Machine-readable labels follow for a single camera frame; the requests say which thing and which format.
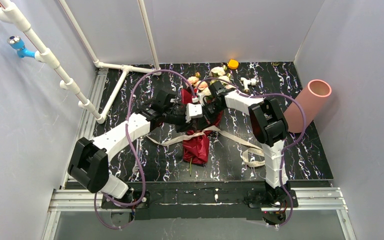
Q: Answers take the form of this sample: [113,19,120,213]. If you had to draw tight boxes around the purple cable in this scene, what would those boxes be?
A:
[195,77,308,229]
[93,68,198,230]

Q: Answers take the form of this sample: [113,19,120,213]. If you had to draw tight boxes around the cream ribbon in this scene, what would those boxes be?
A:
[145,125,266,168]

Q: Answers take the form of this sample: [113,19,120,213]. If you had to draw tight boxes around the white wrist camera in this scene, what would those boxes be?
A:
[197,92,213,106]
[185,96,203,123]

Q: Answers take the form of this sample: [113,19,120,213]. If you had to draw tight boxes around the white pipe tee fitting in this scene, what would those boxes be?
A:
[240,77,258,93]

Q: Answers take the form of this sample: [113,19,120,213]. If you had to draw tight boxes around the aluminium rail frame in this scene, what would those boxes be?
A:
[42,67,357,240]

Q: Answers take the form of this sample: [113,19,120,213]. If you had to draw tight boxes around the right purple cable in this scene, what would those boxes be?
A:
[195,77,308,229]

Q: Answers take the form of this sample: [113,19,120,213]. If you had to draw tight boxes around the small orange yellow cap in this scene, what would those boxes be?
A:
[227,59,240,70]

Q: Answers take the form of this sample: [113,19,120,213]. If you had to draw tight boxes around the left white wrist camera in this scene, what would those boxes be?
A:
[185,96,203,123]

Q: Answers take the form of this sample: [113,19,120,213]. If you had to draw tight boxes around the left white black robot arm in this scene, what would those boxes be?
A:
[67,90,203,199]

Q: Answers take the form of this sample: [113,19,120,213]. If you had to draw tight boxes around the red flower bouquet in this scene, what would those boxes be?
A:
[182,65,231,174]

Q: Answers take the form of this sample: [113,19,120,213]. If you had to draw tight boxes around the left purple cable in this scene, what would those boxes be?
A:
[93,68,198,230]

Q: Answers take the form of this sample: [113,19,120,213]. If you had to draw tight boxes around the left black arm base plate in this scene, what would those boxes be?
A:
[101,190,151,210]

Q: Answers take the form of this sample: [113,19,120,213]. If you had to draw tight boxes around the blue pipe fitting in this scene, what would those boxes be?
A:
[7,35,35,58]

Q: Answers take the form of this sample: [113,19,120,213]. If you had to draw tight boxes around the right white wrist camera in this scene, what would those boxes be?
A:
[197,92,213,106]

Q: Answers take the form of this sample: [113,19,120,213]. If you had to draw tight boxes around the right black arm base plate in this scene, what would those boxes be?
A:
[244,188,299,208]

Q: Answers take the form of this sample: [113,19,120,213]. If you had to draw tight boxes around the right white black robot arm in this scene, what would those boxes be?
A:
[204,80,294,211]

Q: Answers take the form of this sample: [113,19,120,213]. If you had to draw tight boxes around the pink cylindrical vase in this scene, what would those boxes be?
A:
[284,79,332,134]

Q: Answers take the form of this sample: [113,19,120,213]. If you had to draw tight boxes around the white pvc pipe frame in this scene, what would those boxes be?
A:
[0,0,160,124]

